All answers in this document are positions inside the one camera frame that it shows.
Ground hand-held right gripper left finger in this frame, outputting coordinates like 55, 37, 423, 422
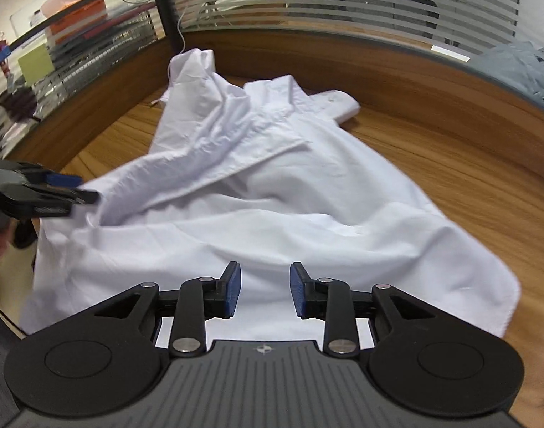
82, 261, 242, 358

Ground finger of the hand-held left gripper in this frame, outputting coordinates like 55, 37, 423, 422
7, 184, 100, 206
14, 167, 83, 187

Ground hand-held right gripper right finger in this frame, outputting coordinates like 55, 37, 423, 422
290, 261, 448, 358

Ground white button-up shirt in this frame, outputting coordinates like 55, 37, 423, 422
20, 48, 521, 351

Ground light green sheet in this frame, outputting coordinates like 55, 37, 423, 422
17, 45, 54, 85

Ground red and blue binder clips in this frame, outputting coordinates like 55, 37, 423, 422
0, 31, 11, 82

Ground orange box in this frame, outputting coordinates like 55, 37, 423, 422
47, 0, 109, 47

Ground long frosted striped glass partition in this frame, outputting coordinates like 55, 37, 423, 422
165, 0, 544, 119

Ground white charging cable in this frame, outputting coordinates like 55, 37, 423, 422
149, 0, 197, 108

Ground dark partition post with cables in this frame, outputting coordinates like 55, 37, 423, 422
149, 0, 186, 41

